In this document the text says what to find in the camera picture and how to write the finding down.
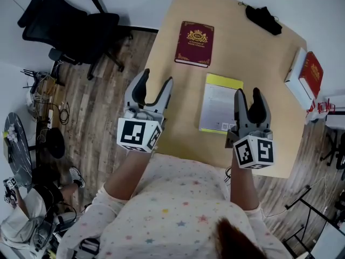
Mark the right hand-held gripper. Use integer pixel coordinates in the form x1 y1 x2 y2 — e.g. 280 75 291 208
225 87 276 170

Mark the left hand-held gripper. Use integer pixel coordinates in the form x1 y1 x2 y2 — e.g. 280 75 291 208
116 69 174 154

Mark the yellow covered booklet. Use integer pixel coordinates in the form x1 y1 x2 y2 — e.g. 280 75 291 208
198 73 244 135

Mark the person's right forearm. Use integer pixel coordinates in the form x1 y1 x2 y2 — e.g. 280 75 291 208
229 158 261 212

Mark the person's left forearm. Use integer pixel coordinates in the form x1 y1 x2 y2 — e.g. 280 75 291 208
103 151 151 201

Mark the maroon hardcover book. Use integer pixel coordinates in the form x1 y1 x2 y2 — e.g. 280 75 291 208
174 21 215 69

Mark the red hardcover book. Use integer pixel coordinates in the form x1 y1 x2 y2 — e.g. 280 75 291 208
298 51 324 100

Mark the red lantern ornament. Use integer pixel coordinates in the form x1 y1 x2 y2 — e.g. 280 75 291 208
323 98 336 114
306 99 324 118

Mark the white cabinet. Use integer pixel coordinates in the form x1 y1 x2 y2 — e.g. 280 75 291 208
322 94 345 131

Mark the black office chair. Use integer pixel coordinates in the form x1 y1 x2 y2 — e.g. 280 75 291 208
17 0 134 81
319 128 345 169

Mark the black cloth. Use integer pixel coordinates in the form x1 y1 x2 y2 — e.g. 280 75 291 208
238 1 283 36

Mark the white power strip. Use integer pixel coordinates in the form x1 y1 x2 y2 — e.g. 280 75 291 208
40 109 54 129

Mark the person's star-print shirt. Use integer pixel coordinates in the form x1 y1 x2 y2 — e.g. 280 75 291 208
56 152 292 259

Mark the black round stand base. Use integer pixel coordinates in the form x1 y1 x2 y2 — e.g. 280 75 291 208
45 127 65 159

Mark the black router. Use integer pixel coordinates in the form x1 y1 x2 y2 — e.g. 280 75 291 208
21 69 59 94

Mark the black metal stand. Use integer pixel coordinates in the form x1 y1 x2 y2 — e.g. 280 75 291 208
284 185 345 250

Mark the dark marble round table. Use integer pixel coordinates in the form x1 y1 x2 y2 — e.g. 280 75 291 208
3 112 35 186

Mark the white flower bunch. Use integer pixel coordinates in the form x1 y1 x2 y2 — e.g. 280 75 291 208
6 125 18 141

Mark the yellow-green box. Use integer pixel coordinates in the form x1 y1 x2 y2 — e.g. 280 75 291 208
2 131 10 159

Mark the black and white belt device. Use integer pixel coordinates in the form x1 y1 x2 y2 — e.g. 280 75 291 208
75 237 100 259

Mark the white cable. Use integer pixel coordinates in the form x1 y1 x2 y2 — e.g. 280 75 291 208
260 171 335 218

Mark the tangle of cables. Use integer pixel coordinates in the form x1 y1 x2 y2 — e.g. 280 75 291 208
25 71 71 126

